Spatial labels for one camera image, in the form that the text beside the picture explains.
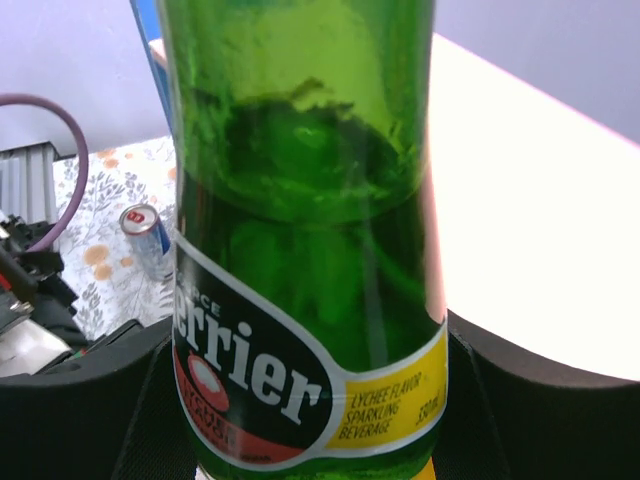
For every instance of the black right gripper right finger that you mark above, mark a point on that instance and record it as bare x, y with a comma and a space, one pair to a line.
513, 414

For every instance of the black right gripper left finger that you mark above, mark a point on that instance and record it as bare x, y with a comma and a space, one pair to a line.
110, 414

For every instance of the green Perrier bottle yellow label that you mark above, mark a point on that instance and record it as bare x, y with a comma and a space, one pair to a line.
309, 336

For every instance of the blue wooden shelf unit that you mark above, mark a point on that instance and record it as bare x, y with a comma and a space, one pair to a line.
537, 215

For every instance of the red bull can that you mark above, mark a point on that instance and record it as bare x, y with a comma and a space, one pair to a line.
149, 240

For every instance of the aluminium frame rail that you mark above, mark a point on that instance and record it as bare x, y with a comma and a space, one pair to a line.
27, 183

